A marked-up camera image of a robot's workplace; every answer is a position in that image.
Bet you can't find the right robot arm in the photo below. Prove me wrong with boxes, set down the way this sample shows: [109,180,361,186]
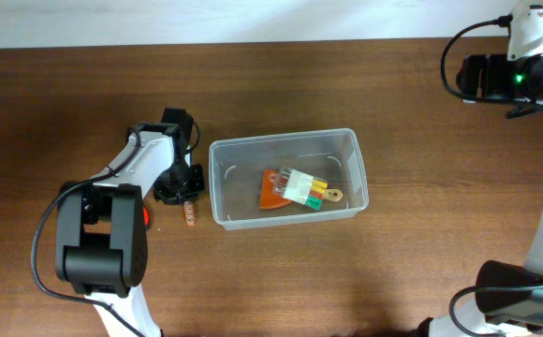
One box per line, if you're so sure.
[414,1,543,337]

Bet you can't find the clear plastic container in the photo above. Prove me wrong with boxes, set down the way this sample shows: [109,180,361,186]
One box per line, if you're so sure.
[209,128,369,230]

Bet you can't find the orange bit holder strip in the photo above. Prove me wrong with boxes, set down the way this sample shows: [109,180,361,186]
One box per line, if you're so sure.
[183,200,195,227]

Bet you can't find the black cable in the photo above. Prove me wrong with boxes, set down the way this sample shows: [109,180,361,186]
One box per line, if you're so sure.
[439,14,543,125]
[30,122,202,337]

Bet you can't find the orange scraper wooden handle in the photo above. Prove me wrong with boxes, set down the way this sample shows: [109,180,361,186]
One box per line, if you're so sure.
[259,169,344,210]

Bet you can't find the red handled pliers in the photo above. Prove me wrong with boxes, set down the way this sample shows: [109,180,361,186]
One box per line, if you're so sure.
[142,206,151,230]

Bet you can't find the right black cable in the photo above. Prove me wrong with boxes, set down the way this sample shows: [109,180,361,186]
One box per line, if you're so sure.
[439,14,543,125]

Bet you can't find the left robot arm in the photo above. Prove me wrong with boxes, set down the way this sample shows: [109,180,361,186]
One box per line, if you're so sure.
[55,108,205,336]

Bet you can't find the pack of coloured markers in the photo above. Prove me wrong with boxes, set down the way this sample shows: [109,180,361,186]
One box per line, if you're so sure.
[271,167,329,211]

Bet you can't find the left black cable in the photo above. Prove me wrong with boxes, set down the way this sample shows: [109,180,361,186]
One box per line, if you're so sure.
[30,122,202,337]

